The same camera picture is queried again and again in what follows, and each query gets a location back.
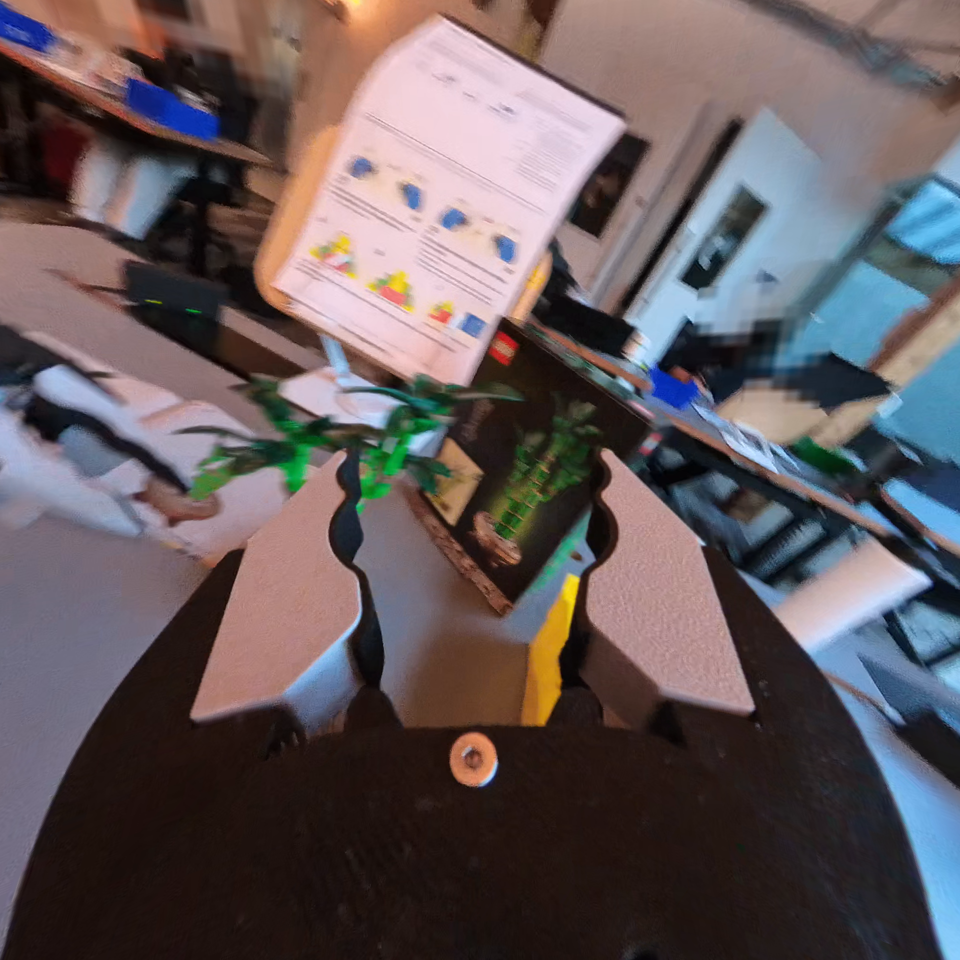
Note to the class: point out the wooden work table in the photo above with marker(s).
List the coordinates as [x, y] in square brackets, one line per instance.
[187, 146]

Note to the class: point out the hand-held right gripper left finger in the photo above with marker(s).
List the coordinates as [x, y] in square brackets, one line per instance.
[292, 615]

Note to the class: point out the grey desk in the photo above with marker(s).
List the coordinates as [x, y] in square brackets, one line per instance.
[90, 675]
[60, 285]

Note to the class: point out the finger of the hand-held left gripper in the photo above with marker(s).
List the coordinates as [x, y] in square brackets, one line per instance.
[97, 390]
[45, 480]

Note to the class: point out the green toy brick bamboo plant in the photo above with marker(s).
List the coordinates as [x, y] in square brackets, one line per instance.
[390, 450]

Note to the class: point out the printed paper sheet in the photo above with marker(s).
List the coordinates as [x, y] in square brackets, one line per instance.
[450, 187]

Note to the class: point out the blue storage bin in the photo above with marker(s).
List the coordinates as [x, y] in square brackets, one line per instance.
[172, 109]
[671, 390]
[26, 30]

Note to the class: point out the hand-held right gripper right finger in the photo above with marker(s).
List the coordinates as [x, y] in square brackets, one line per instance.
[660, 615]

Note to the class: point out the black router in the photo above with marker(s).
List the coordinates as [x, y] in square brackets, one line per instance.
[176, 292]

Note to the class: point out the white door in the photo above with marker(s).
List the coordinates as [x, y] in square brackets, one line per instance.
[780, 187]

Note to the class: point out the black toy box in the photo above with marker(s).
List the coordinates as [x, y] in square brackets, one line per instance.
[525, 420]

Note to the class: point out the dark framed picture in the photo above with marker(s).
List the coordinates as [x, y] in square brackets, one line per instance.
[607, 187]

